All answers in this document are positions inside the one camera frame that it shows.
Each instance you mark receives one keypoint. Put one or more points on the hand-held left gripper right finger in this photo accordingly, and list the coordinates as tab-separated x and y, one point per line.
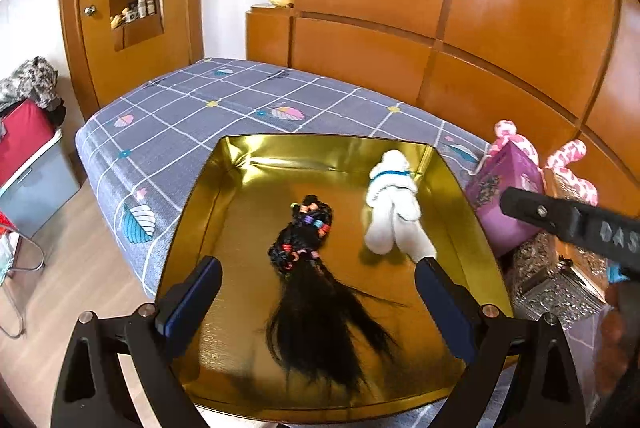
440	303

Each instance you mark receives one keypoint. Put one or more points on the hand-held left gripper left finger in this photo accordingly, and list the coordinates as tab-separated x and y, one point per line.
192	303

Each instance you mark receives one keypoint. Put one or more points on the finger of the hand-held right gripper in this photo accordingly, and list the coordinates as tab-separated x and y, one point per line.
535	208

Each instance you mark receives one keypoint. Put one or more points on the gold metal tin box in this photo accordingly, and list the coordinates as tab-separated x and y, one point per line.
240	228

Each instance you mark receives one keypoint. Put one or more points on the white plush toy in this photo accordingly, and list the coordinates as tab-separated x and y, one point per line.
392	208

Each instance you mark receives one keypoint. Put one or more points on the black hair wig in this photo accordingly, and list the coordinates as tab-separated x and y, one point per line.
320	323

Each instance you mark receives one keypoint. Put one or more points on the person's right hand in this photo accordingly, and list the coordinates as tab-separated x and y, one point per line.
617	323

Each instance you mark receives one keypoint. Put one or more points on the purple cardboard box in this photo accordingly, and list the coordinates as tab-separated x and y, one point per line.
505	203

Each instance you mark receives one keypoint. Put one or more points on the pink spotted plush toy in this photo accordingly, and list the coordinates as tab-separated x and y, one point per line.
570	156

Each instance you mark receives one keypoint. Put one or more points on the grey storage bin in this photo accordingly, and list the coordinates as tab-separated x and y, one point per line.
40	198

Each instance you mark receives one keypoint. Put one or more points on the bed with grey patterned sheet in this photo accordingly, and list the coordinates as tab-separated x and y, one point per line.
200	108

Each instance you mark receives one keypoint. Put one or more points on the red suitcase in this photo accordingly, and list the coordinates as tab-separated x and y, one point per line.
25	138

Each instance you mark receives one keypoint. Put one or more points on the wooden cabinet with shelves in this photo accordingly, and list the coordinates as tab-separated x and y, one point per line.
150	68

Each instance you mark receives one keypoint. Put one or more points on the wooden nightstand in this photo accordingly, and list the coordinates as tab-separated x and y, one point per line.
267	38

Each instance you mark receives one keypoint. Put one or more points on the camouflage cloth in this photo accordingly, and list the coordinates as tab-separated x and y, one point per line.
30	78

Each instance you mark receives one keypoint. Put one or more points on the small yellow toy figure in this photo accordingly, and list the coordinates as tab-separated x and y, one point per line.
117	21

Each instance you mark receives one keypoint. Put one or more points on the white bottle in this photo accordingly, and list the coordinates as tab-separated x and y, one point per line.
141	7

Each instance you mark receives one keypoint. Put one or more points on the metal door knob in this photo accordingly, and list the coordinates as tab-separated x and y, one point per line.
90	10

